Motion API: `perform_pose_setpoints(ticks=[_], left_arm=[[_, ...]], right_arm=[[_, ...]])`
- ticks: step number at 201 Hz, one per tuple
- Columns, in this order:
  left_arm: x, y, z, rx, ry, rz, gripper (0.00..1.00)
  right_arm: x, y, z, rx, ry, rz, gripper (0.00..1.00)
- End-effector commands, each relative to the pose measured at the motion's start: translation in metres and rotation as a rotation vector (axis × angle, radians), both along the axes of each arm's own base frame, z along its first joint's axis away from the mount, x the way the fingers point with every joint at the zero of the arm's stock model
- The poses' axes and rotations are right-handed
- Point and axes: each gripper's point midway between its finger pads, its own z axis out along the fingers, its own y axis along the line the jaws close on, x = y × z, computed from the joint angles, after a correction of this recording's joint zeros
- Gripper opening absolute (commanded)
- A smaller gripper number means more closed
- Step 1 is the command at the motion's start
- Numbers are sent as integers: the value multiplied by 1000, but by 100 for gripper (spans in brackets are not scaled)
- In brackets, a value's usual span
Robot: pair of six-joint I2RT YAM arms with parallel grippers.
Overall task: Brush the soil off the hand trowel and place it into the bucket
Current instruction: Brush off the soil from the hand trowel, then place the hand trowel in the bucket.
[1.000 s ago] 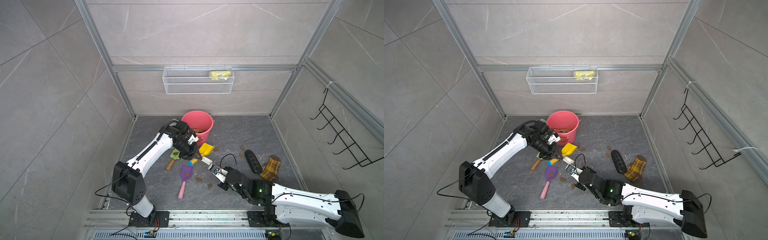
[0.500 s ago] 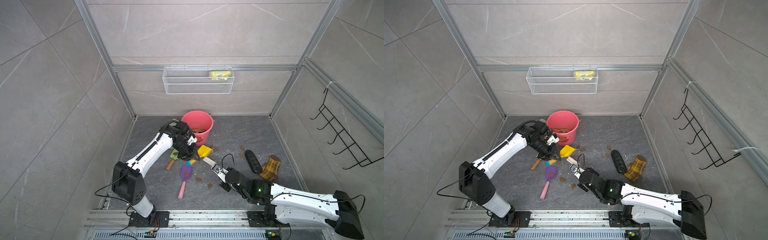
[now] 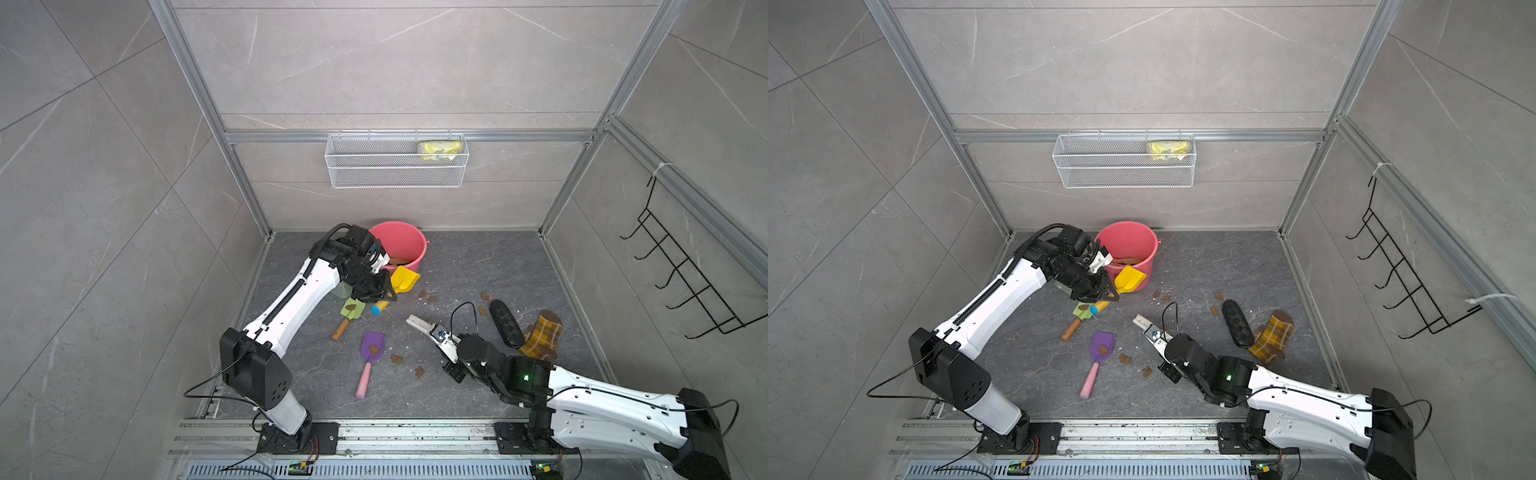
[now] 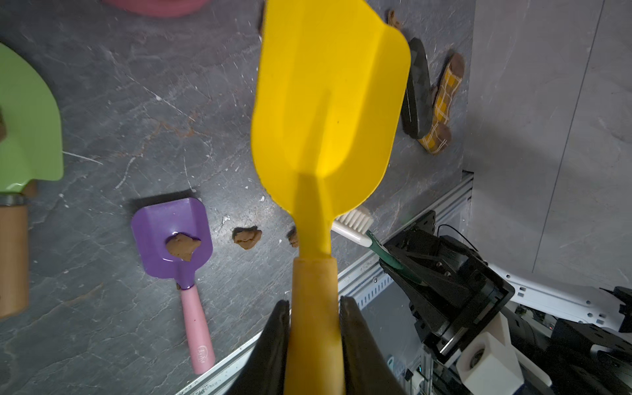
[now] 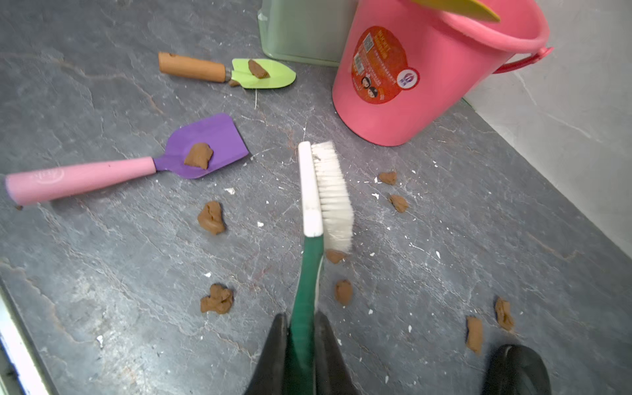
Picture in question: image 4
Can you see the black oval brush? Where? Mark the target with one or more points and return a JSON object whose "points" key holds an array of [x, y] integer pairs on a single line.
{"points": [[418, 106]]}

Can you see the pink plastic bucket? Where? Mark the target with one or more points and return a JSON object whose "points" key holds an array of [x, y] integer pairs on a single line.
{"points": [[159, 8]]}

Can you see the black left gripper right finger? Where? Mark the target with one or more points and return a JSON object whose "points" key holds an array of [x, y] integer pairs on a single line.
{"points": [[366, 372]]}

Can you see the white cleaning brush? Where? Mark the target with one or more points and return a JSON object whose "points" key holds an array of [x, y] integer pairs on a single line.
{"points": [[355, 226]]}

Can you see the yellow toy trowel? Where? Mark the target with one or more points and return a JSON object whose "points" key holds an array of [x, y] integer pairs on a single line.
{"points": [[331, 81]]}

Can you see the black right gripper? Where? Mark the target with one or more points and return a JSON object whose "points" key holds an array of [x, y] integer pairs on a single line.
{"points": [[460, 296]]}

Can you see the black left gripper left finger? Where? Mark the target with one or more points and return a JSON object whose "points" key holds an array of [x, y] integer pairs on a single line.
{"points": [[264, 371]]}

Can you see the loose brown soil lump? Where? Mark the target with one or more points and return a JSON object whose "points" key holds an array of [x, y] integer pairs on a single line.
{"points": [[292, 238]]}

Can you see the green trowel near tissue box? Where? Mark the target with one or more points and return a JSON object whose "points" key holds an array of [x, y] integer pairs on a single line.
{"points": [[31, 151]]}

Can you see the purple trowel pink handle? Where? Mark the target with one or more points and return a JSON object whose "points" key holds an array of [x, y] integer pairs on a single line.
{"points": [[152, 227]]}

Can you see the plaid brown cloth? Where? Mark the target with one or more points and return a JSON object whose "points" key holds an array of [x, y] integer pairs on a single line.
{"points": [[440, 135]]}

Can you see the soil lumps near black brush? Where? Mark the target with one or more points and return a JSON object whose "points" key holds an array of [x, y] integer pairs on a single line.
{"points": [[392, 20]]}

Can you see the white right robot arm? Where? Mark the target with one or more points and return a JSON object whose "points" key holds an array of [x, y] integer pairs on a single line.
{"points": [[580, 358]]}

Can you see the soil lump on purple trowel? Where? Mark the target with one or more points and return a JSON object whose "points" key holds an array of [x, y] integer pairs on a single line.
{"points": [[182, 246]]}

